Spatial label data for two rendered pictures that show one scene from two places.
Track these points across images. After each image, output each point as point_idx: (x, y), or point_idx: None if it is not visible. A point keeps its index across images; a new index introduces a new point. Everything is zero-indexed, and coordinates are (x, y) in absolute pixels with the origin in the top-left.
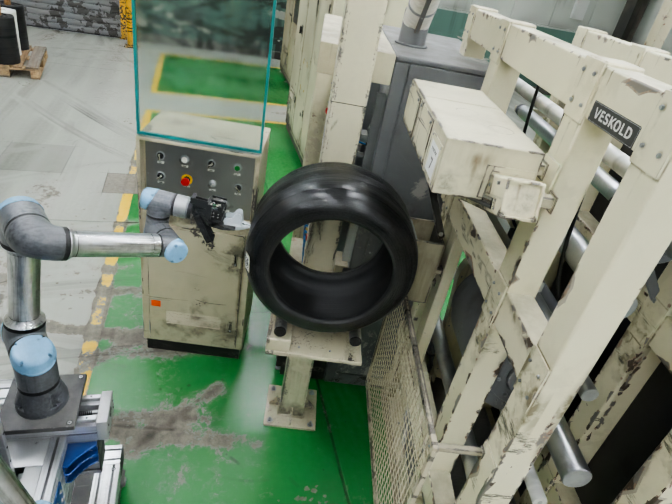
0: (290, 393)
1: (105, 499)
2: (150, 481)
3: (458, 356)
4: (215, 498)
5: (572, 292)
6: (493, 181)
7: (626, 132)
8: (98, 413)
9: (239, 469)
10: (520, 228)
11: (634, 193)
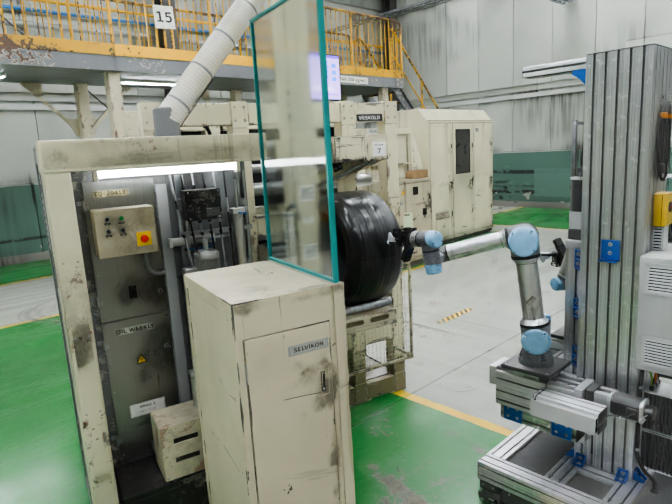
0: None
1: (509, 442)
2: (462, 491)
3: None
4: (431, 460)
5: (390, 170)
6: None
7: (377, 117)
8: (505, 360)
9: (400, 463)
10: (347, 177)
11: (392, 130)
